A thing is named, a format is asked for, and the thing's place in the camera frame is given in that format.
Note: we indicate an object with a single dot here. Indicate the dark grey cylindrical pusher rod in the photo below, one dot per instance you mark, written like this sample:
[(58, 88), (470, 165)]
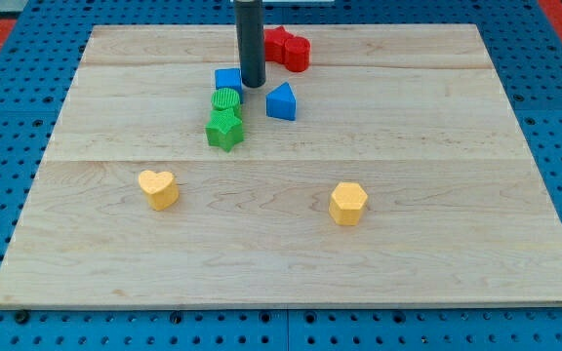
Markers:
[(249, 31)]

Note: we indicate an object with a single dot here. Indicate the red star block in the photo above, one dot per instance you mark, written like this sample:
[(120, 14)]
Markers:
[(274, 43)]

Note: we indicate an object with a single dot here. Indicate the blue cube block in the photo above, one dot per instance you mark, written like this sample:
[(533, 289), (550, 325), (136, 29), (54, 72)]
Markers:
[(229, 78)]

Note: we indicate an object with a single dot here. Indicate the green star block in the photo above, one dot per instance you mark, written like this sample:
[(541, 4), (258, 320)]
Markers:
[(224, 129)]

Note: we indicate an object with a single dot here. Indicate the red cylinder block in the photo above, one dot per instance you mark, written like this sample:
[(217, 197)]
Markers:
[(297, 54)]

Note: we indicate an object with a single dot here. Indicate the green cylinder block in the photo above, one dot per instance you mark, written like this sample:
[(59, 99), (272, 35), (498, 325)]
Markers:
[(227, 99)]

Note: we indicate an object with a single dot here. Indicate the blue triangular prism block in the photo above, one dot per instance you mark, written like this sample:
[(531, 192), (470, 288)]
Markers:
[(281, 103)]

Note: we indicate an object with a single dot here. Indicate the yellow heart block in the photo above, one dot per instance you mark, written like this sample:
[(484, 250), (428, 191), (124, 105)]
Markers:
[(160, 189)]

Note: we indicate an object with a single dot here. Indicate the yellow hexagon block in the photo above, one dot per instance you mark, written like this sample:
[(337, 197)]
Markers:
[(347, 203)]

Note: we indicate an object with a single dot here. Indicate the light wooden board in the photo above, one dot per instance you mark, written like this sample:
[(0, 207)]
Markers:
[(457, 214)]

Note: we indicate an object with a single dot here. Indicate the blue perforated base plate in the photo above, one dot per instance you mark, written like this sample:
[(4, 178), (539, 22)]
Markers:
[(37, 64)]

